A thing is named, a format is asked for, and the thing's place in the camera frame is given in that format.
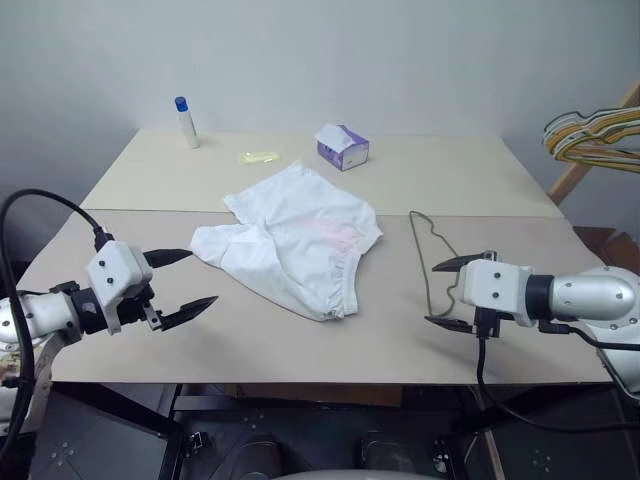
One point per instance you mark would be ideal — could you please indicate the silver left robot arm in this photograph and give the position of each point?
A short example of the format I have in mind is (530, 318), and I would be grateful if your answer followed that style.
(35, 315)

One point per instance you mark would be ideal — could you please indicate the brown wooden furniture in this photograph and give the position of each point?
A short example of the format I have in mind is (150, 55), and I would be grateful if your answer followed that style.
(620, 250)

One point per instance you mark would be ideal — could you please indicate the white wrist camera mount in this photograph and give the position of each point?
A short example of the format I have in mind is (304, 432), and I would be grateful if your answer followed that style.
(115, 267)
(490, 285)

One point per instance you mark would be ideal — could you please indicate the dark rounded shape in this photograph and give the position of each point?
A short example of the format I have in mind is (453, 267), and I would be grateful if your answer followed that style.
(262, 455)

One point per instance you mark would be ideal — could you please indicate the white bottle with blue cap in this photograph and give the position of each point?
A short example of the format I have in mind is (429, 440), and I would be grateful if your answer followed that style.
(189, 127)

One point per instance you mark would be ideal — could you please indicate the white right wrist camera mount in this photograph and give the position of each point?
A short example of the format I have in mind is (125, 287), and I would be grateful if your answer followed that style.
(490, 285)

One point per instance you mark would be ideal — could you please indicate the white shorts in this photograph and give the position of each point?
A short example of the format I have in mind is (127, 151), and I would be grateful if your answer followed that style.
(300, 235)

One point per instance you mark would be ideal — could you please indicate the yellowish clear plastic wrapper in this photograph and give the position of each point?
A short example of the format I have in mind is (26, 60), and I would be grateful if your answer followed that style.
(255, 157)

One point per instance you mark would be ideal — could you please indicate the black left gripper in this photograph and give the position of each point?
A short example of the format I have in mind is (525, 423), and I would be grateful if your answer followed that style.
(135, 310)

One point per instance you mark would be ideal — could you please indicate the black metal panel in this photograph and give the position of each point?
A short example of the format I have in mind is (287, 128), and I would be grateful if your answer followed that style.
(550, 450)
(100, 440)

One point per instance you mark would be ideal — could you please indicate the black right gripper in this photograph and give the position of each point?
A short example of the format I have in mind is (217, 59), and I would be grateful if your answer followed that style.
(485, 322)

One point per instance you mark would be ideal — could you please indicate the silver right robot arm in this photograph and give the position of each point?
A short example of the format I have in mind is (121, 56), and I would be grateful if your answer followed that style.
(590, 295)

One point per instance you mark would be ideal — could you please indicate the light wooden rack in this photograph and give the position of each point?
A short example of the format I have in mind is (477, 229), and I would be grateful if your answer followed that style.
(575, 175)

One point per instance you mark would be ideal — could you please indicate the purple tissue box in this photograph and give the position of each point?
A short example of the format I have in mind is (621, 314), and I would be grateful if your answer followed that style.
(345, 150)

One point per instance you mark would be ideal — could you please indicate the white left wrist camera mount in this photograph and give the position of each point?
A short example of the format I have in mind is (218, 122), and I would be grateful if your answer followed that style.
(115, 267)

